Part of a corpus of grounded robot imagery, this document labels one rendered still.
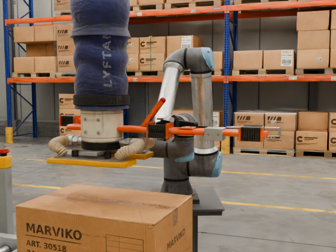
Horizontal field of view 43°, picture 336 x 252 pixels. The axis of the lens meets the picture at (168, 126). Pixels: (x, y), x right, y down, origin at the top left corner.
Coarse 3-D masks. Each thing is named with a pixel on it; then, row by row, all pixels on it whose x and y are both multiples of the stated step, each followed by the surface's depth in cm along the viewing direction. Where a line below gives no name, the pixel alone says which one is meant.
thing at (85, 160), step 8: (72, 152) 164; (104, 152) 160; (48, 160) 163; (56, 160) 162; (64, 160) 161; (72, 160) 160; (80, 160) 159; (88, 160) 159; (96, 160) 158; (104, 160) 157; (112, 160) 156; (120, 160) 156; (128, 160) 159
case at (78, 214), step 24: (72, 192) 185; (96, 192) 185; (120, 192) 185; (144, 192) 184; (24, 216) 164; (48, 216) 160; (72, 216) 155; (96, 216) 151; (120, 216) 151; (144, 216) 151; (168, 216) 154; (24, 240) 165; (48, 240) 161; (72, 240) 156; (96, 240) 152; (120, 240) 148; (144, 240) 145; (168, 240) 155
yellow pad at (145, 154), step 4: (112, 152) 177; (144, 152) 177; (148, 152) 177; (152, 152) 179; (112, 156) 176; (128, 156) 173; (132, 156) 173; (136, 156) 172; (140, 156) 172; (144, 156) 171; (148, 156) 174
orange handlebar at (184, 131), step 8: (72, 128) 172; (80, 128) 171; (120, 128) 165; (128, 128) 164; (136, 128) 163; (144, 128) 162; (168, 128) 159; (176, 128) 158; (184, 128) 157; (192, 128) 157; (200, 128) 159; (264, 136) 149
